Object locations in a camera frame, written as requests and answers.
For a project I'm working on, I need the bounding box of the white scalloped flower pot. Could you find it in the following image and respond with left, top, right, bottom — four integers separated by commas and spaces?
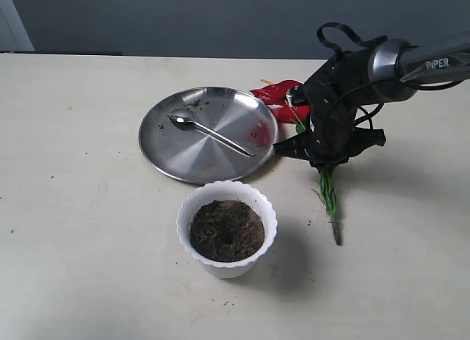
176, 181, 278, 279

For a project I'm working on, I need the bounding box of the red artificial flower green stem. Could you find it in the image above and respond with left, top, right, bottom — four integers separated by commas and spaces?
250, 79, 343, 246

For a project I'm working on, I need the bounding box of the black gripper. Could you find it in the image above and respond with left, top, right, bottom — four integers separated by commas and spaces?
273, 55, 386, 160

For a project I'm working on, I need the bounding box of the round stainless steel plate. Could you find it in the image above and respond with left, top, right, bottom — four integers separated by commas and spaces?
139, 87, 279, 184

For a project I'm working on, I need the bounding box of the dark brown soil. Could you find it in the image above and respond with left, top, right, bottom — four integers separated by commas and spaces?
189, 200, 265, 263

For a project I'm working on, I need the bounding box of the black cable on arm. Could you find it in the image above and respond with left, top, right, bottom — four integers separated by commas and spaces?
316, 22, 467, 135

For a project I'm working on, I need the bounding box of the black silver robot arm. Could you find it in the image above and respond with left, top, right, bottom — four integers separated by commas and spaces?
274, 32, 469, 167

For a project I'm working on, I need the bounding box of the silver metal spoon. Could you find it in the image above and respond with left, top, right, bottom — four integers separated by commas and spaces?
167, 109, 255, 157

